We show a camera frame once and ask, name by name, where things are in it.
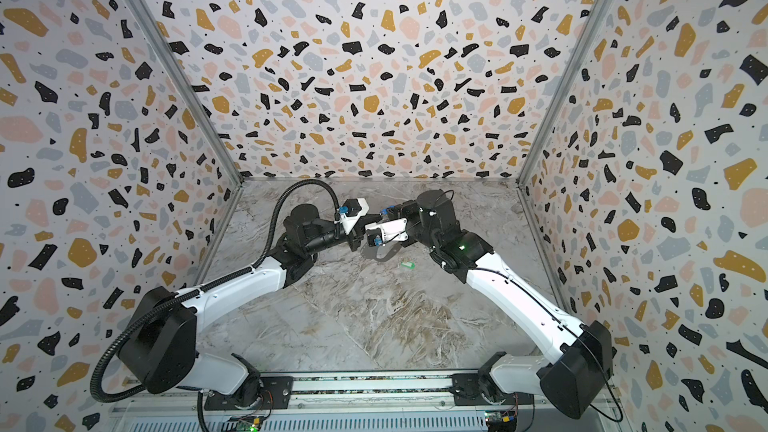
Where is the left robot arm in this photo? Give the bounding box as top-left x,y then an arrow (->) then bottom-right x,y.
117,199 -> 380,408

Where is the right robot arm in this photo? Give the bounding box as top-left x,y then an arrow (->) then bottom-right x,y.
366,190 -> 613,419

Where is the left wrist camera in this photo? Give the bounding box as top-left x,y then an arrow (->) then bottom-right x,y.
338,198 -> 369,235

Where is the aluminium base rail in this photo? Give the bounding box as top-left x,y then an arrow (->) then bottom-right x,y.
105,370 -> 632,431

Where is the circuit board with wires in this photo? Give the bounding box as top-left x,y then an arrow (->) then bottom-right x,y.
228,412 -> 272,432

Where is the aluminium corner post left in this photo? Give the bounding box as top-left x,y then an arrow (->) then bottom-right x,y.
124,0 -> 243,186

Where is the aluminium corner post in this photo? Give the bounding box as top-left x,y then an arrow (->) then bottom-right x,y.
124,0 -> 243,186
516,0 -> 613,189

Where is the black corrugated cable conduit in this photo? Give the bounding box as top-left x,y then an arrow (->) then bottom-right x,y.
88,178 -> 343,404

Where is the aluminium corner post right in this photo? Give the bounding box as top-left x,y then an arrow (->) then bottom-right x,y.
516,0 -> 613,189

